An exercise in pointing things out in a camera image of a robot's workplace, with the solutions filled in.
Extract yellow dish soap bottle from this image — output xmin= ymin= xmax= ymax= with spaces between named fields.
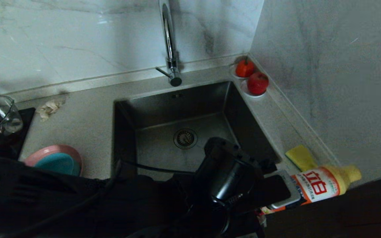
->
xmin=262 ymin=165 xmax=362 ymax=215

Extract yellow sponge green backing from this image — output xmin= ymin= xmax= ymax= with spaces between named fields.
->
xmin=285 ymin=145 xmax=319 ymax=172

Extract stainless steel sink basin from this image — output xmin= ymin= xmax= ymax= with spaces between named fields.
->
xmin=111 ymin=80 xmax=281 ymax=185

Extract chrome faucet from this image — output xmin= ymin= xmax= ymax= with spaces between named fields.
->
xmin=156 ymin=0 xmax=183 ymax=87

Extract round metal drain strainer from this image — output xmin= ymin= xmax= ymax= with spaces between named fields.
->
xmin=173 ymin=128 xmax=198 ymax=149

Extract small white saucer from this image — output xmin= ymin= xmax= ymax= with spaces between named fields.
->
xmin=229 ymin=63 xmax=249 ymax=80
xmin=240 ymin=80 xmax=267 ymax=98

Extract red apple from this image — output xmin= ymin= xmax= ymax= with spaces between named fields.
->
xmin=247 ymin=72 xmax=270 ymax=96

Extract orange-red tomato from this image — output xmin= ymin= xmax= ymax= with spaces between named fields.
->
xmin=235 ymin=57 xmax=255 ymax=78

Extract teal bowl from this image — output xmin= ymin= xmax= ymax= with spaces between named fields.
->
xmin=33 ymin=153 xmax=81 ymax=177

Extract pink plate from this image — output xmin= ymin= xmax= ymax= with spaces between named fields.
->
xmin=23 ymin=144 xmax=84 ymax=176

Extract crumpled beige tissue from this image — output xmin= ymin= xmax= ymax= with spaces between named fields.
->
xmin=36 ymin=100 xmax=64 ymax=122

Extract black induction cooktop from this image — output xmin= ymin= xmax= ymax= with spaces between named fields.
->
xmin=0 ymin=107 xmax=37 ymax=161

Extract clear glass pot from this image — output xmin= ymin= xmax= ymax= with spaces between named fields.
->
xmin=0 ymin=96 xmax=24 ymax=139

